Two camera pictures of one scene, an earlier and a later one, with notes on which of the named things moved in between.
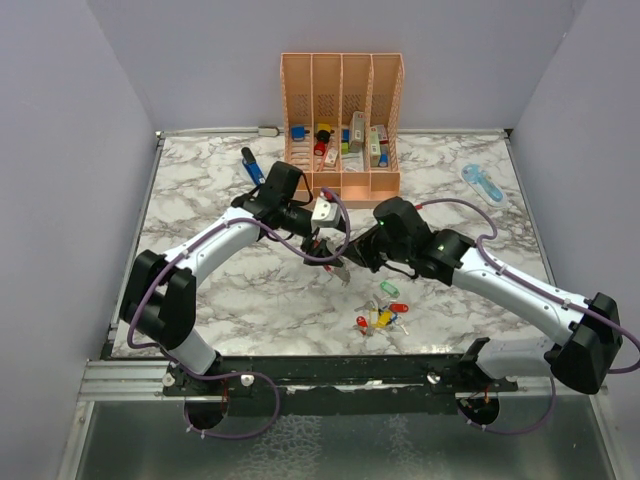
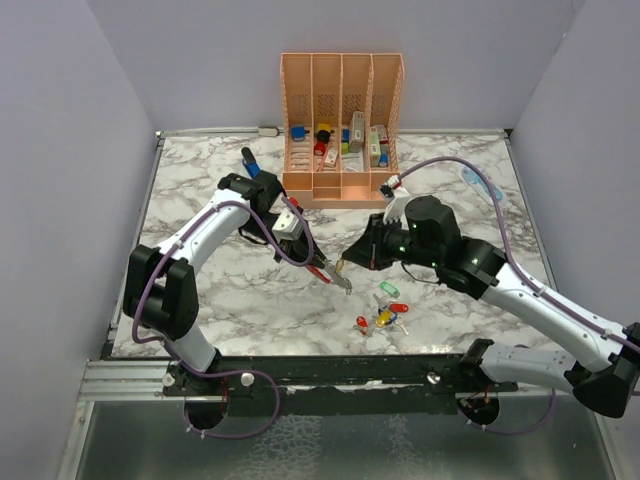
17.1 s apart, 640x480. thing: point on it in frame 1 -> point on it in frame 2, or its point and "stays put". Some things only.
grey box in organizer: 358,131 stays put
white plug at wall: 268,131 stays put
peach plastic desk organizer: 342,123 stays put
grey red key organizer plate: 341,271 -> 330,275
